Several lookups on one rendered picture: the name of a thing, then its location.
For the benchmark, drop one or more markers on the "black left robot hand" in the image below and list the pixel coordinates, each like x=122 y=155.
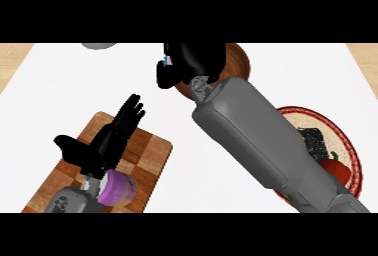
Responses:
x=104 y=143

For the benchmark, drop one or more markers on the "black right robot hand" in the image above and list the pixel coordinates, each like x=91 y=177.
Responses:
x=193 y=60

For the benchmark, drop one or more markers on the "pink frosted cupcake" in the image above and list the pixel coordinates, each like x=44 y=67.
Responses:
x=168 y=61

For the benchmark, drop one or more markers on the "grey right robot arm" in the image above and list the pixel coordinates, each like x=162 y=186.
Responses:
x=265 y=146

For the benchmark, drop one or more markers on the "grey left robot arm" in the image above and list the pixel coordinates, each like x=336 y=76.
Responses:
x=73 y=200

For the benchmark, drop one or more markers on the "brown wooden bowl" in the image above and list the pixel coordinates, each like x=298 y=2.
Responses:
x=236 y=66

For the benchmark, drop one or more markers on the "red rimmed woven placemat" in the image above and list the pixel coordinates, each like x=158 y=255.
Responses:
x=344 y=140

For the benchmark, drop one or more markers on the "checkered wooden cutting board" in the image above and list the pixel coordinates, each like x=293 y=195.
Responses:
x=141 y=156

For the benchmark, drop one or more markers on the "purple rimmed can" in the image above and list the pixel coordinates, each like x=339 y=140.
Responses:
x=116 y=188

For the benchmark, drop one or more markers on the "grey round object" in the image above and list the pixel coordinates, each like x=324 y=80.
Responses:
x=97 y=45

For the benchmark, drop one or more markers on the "black speckled sponge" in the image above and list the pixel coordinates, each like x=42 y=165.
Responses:
x=313 y=141

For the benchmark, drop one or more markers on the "red bell pepper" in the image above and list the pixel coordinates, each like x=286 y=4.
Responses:
x=336 y=168

